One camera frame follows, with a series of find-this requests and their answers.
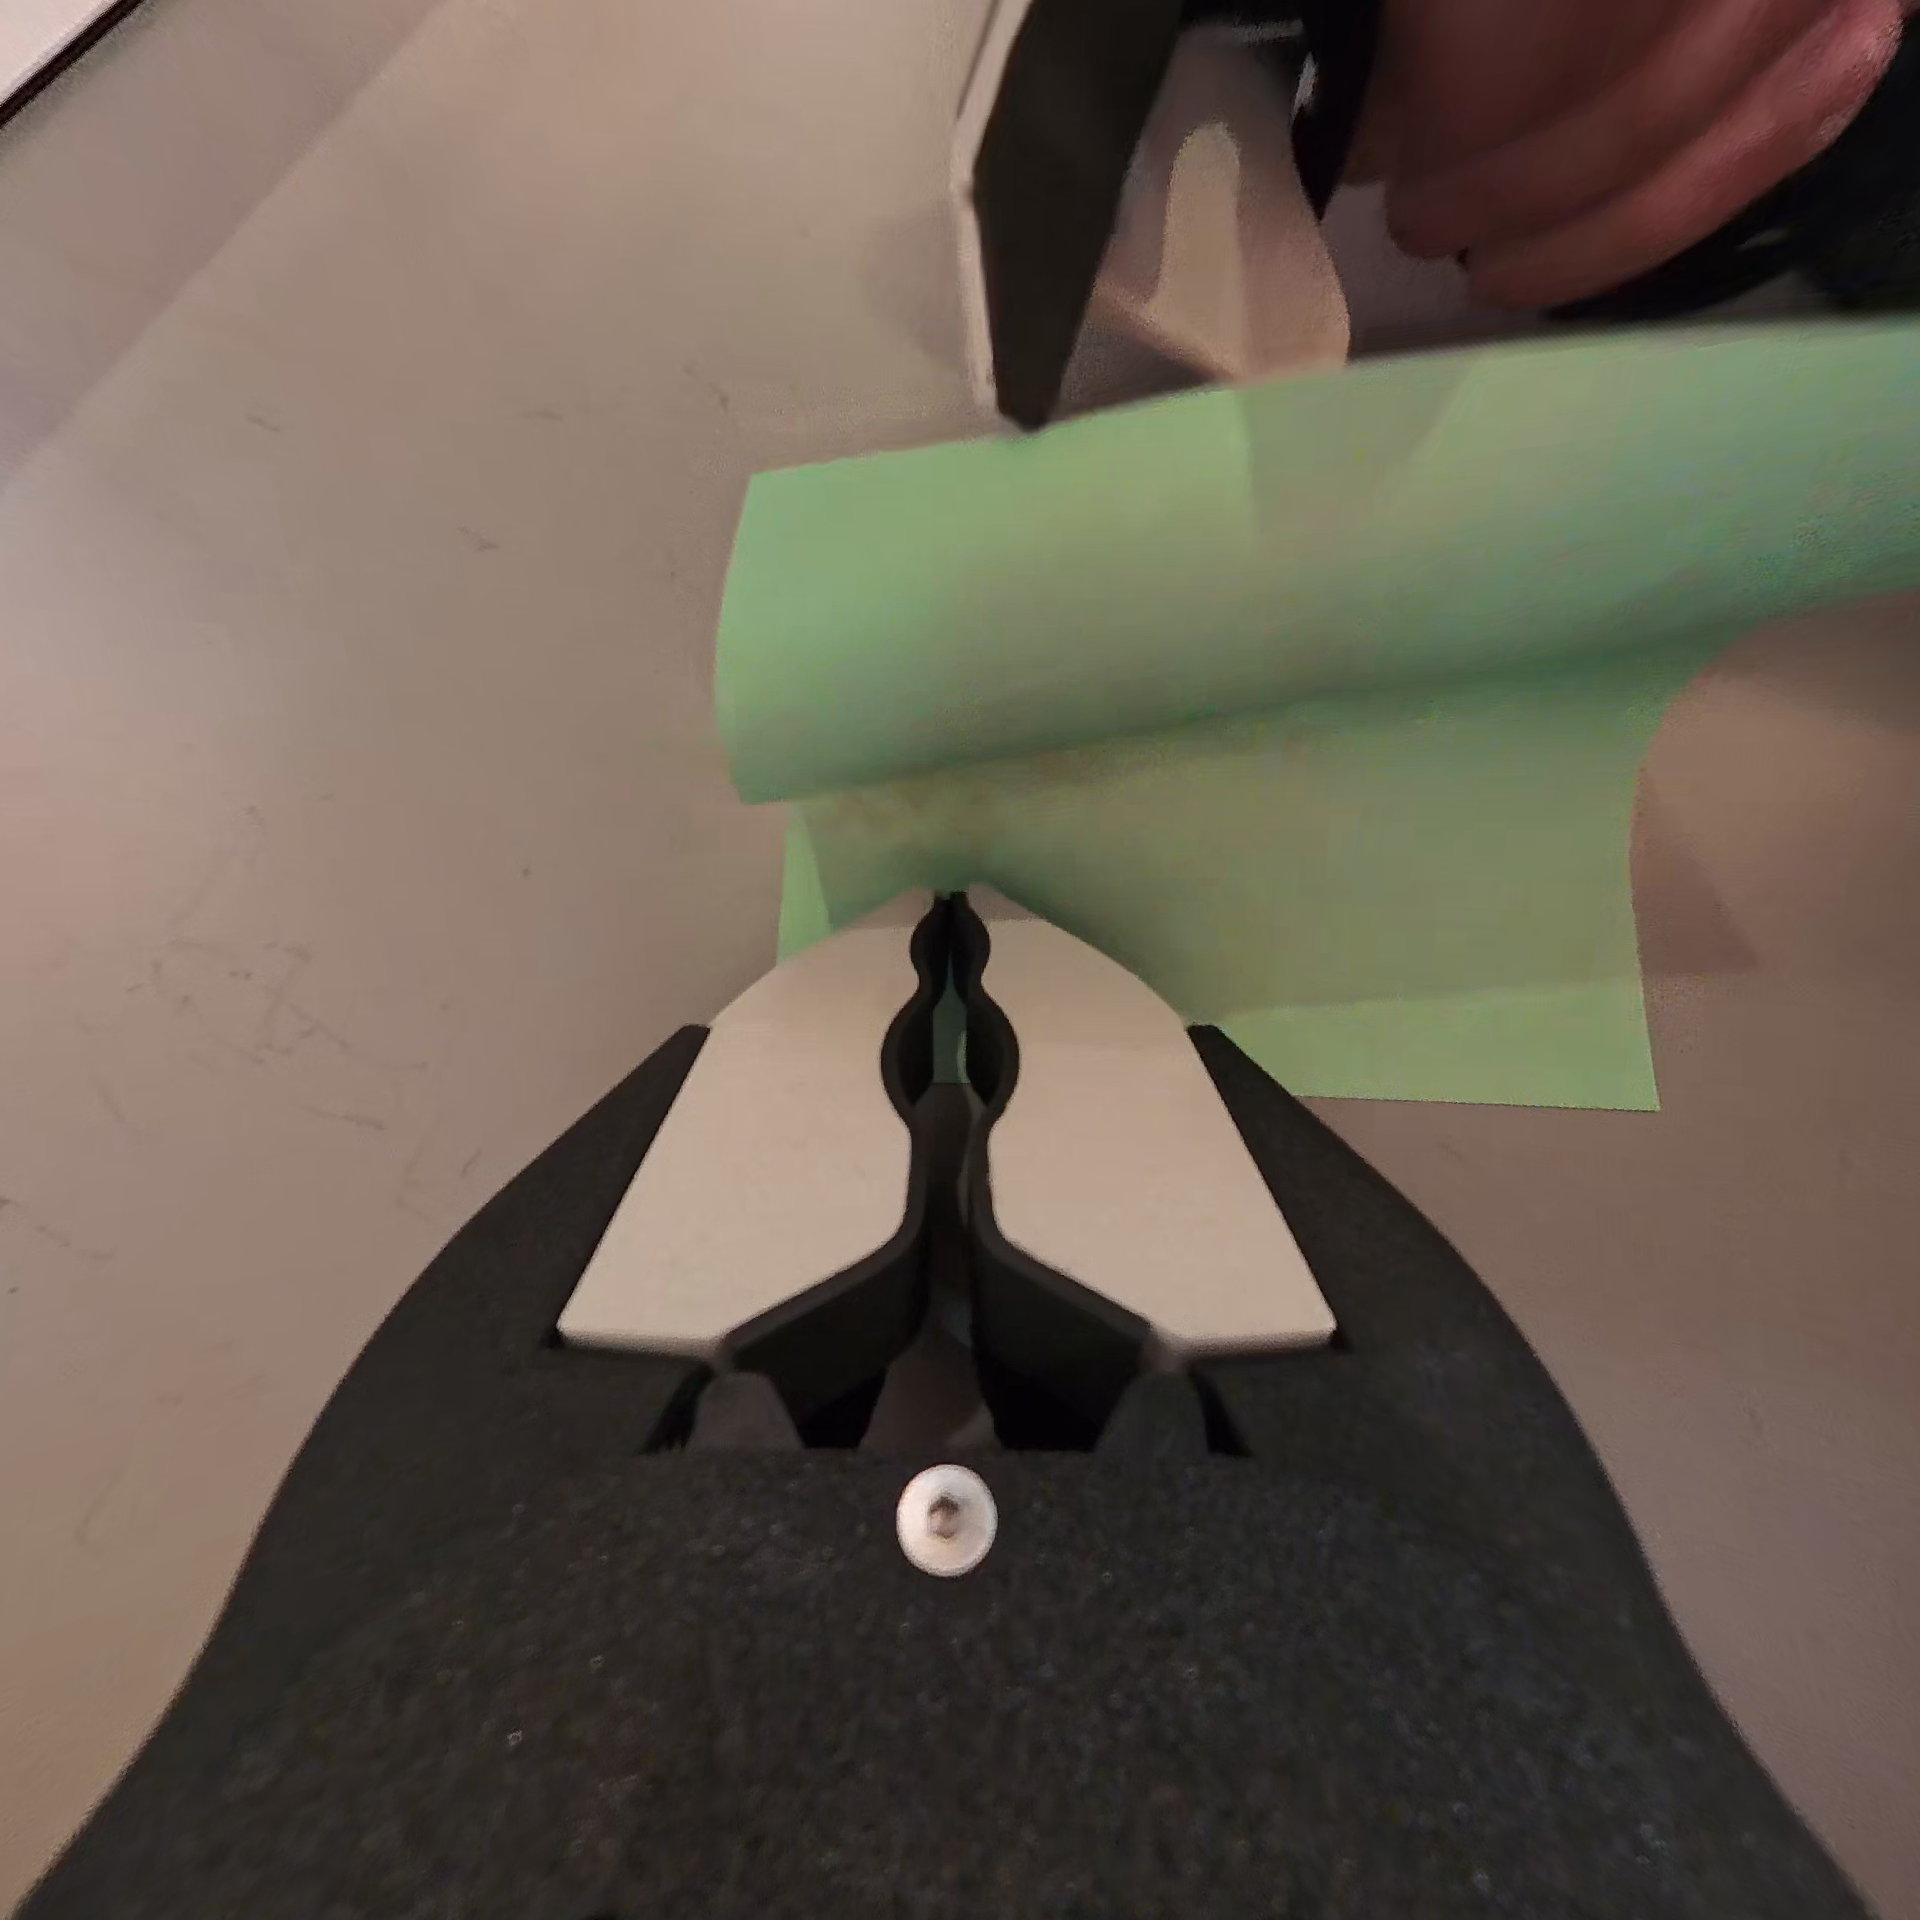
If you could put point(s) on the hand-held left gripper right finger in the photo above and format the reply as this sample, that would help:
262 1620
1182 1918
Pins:
1140 1186

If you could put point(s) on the red floral green-backed origami paper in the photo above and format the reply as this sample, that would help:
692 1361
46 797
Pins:
1199 675

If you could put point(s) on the white flat object dark edge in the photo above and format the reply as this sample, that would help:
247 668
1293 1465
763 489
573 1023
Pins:
39 28

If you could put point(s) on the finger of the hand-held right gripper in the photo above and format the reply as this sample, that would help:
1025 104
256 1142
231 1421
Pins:
972 91
1244 269

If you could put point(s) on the person's right hand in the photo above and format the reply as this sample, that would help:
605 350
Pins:
1622 134

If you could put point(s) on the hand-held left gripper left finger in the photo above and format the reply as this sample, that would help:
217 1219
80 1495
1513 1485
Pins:
751 1171

